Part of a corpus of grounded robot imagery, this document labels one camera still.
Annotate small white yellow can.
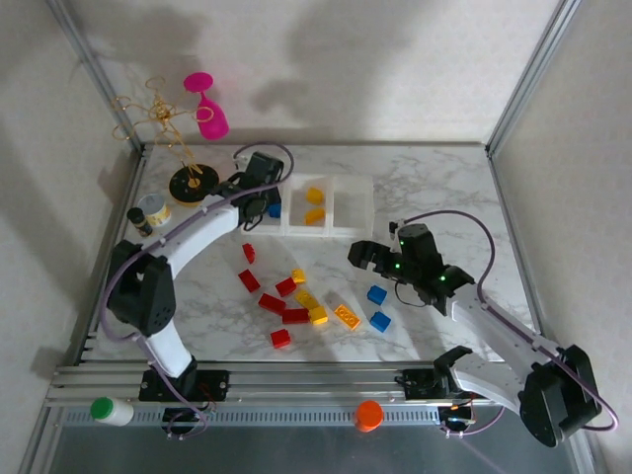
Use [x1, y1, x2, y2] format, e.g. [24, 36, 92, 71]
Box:
[136, 194, 173, 229]

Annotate gold wire glass rack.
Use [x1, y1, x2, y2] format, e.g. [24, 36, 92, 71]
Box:
[111, 76, 221, 206]

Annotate aluminium side rail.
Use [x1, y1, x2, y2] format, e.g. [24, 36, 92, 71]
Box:
[486, 150, 547, 342]
[77, 147, 150, 367]

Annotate long orange-yellow lego brick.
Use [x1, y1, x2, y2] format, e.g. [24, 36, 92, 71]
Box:
[333, 303, 362, 331]

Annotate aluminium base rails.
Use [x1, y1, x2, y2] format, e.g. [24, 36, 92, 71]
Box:
[45, 361, 501, 409]

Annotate purple cable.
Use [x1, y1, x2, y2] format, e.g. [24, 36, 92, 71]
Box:
[101, 141, 296, 440]
[389, 209, 621, 440]

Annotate grey slotted cable duct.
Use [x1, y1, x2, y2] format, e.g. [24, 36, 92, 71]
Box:
[55, 406, 446, 429]

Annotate pink plastic wine glass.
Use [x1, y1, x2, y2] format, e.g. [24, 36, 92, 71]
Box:
[183, 72, 230, 141]

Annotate white bottle green cap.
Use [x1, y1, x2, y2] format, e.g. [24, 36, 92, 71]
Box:
[90, 396, 135, 428]

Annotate aluminium frame post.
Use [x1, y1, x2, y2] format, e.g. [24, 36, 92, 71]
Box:
[485, 0, 580, 155]
[45, 0, 150, 155]

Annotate small dark bottle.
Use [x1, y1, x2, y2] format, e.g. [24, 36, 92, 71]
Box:
[126, 206, 154, 239]

